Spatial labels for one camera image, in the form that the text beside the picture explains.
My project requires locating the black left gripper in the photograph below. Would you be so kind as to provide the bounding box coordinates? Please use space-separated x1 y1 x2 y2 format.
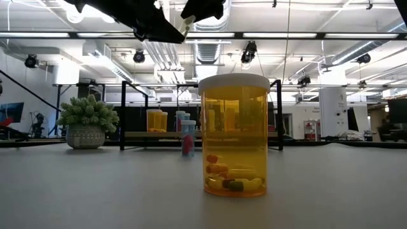
72 0 226 45

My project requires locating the red storage rack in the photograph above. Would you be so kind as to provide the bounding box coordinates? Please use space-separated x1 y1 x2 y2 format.
303 120 319 141

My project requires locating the thin black diagonal strut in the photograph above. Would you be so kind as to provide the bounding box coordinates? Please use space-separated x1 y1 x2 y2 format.
0 69 62 112

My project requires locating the black table frame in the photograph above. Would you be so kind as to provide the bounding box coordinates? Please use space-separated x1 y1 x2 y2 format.
0 139 407 149

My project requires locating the white column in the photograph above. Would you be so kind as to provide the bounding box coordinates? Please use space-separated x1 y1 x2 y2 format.
319 87 349 138

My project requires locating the black rig crossbeam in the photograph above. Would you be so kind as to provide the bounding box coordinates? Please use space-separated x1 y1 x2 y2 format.
0 31 407 41

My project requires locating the potted green plant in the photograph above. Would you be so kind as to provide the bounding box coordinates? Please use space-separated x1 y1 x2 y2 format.
55 94 120 149

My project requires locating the thin hanging cable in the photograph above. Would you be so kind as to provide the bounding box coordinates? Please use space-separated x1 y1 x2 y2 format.
281 0 292 87

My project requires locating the black monitor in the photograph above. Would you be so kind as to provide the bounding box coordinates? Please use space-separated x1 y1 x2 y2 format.
387 98 407 125

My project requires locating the large orange pill bottle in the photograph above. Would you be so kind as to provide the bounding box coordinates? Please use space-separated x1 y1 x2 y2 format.
160 111 169 132
198 73 271 198
146 109 163 133

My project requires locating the wooden shelf with black frame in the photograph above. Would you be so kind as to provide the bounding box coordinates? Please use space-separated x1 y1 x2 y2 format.
119 79 284 151

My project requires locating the blue bottle with pink pills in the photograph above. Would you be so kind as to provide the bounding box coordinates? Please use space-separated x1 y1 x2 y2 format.
175 110 186 132
181 120 197 158

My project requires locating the blue monitor screen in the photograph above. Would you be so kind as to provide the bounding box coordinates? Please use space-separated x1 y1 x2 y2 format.
0 101 25 127

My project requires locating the silver ventilation duct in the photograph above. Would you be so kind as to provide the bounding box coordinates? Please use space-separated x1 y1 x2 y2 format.
187 18 232 80

